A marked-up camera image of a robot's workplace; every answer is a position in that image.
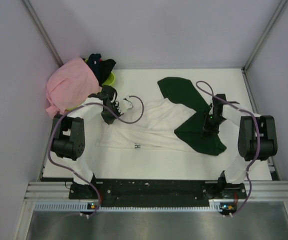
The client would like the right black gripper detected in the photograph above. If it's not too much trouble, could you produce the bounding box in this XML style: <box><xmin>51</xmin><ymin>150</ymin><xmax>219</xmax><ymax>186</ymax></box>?
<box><xmin>201</xmin><ymin>112</ymin><xmax>227</xmax><ymax>138</ymax></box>

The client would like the white and green t shirt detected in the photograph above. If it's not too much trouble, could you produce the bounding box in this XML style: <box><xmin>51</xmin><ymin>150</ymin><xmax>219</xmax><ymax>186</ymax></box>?
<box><xmin>96</xmin><ymin>77</ymin><xmax>227</xmax><ymax>156</ymax></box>

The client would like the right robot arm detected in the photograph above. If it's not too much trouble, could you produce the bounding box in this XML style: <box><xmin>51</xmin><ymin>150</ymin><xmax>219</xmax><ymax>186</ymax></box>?
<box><xmin>202</xmin><ymin>94</ymin><xmax>278</xmax><ymax>199</ymax></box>

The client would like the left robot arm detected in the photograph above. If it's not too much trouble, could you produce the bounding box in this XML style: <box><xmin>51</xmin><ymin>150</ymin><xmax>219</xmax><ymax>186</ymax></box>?
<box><xmin>47</xmin><ymin>86</ymin><xmax>133</xmax><ymax>199</ymax></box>

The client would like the lime green plastic basket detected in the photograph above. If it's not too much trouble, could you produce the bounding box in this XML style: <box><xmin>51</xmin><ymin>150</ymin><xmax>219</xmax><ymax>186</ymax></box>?
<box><xmin>67</xmin><ymin>57</ymin><xmax>116</xmax><ymax>113</ymax></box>

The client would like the black t shirt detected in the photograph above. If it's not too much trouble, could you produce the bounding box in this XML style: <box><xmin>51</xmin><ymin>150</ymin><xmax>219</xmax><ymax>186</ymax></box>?
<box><xmin>97</xmin><ymin>59</ymin><xmax>116</xmax><ymax>86</ymax></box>

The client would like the navy blue t shirt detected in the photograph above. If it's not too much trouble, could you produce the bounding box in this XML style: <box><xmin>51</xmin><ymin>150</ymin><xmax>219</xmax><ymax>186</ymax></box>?
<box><xmin>86</xmin><ymin>53</ymin><xmax>101</xmax><ymax>75</ymax></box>

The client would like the pink t shirt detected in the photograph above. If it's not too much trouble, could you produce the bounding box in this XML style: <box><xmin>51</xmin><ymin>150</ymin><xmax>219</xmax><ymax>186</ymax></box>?
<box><xmin>46</xmin><ymin>57</ymin><xmax>101</xmax><ymax>119</ymax></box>

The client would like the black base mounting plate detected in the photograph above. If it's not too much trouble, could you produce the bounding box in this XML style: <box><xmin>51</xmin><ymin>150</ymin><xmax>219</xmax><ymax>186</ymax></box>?
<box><xmin>69</xmin><ymin>178</ymin><xmax>247</xmax><ymax>208</ymax></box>

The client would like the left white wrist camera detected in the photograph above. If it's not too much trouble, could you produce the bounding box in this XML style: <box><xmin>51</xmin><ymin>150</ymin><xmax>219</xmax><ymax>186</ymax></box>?
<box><xmin>118</xmin><ymin>95</ymin><xmax>134</xmax><ymax>114</ymax></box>

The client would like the left aluminium corner post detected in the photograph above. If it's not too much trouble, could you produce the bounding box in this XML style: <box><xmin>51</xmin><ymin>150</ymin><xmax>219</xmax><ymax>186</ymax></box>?
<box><xmin>21</xmin><ymin>0</ymin><xmax>63</xmax><ymax>67</ymax></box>

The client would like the aluminium corner post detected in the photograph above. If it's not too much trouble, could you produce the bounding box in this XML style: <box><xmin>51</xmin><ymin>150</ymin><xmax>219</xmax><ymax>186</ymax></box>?
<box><xmin>243</xmin><ymin>0</ymin><xmax>288</xmax><ymax>72</ymax></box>
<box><xmin>21</xmin><ymin>0</ymin><xmax>63</xmax><ymax>67</ymax></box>

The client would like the right aluminium table edge rail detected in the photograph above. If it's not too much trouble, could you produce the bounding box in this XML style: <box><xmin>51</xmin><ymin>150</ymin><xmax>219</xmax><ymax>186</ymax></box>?
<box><xmin>241</xmin><ymin>68</ymin><xmax>281</xmax><ymax>181</ymax></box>

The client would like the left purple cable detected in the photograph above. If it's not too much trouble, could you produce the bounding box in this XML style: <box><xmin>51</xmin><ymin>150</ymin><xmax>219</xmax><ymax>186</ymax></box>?
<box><xmin>48</xmin><ymin>94</ymin><xmax>144</xmax><ymax>218</ymax></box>

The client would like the aluminium frame rail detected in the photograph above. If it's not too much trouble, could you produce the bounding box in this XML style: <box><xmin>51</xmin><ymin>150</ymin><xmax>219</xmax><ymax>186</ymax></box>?
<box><xmin>24</xmin><ymin>181</ymin><xmax>288</xmax><ymax>202</ymax></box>

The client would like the grey slotted cable duct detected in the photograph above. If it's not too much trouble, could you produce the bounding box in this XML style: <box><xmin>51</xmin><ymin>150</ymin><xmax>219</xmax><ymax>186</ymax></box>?
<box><xmin>34</xmin><ymin>201</ymin><xmax>233</xmax><ymax>213</ymax></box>

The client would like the right aluminium corner post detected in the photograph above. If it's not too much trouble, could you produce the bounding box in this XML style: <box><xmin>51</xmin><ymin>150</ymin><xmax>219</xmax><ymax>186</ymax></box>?
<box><xmin>243</xmin><ymin>0</ymin><xmax>288</xmax><ymax>72</ymax></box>

